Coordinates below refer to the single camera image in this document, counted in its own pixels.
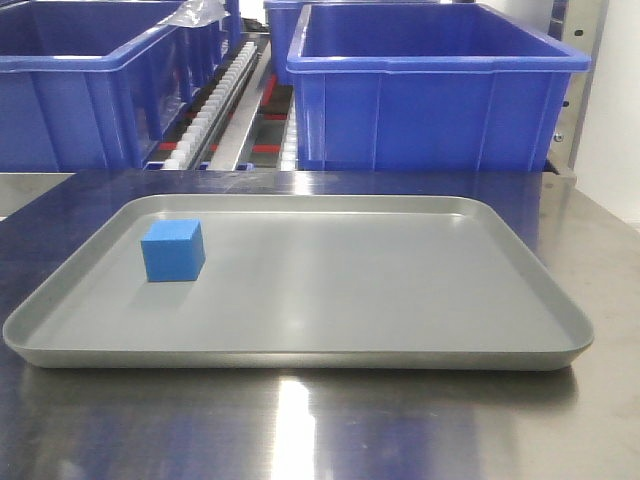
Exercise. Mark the blue cube block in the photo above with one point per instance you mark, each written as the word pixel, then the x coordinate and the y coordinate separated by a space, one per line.
pixel 173 250

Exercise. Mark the grey rectangular tray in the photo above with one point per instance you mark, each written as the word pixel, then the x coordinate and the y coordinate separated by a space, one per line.
pixel 427 282

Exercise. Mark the blue plastic bin right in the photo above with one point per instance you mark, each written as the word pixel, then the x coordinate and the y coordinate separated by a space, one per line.
pixel 425 87

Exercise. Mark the blue plastic bin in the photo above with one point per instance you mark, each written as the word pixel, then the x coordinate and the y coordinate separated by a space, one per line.
pixel 98 84
pixel 425 87

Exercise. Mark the blue bin rear right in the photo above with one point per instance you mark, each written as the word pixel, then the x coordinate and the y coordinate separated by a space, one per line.
pixel 280 30

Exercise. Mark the clear plastic bag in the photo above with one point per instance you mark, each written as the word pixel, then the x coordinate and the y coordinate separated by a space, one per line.
pixel 197 13

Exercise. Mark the blue plastic bin left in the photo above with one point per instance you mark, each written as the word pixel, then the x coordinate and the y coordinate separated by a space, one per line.
pixel 98 84

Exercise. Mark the white roller conveyor rail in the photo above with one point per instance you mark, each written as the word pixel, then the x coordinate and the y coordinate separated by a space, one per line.
pixel 194 146

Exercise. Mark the metal shelf upright post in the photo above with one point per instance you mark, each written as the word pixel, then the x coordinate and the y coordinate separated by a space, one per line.
pixel 581 25

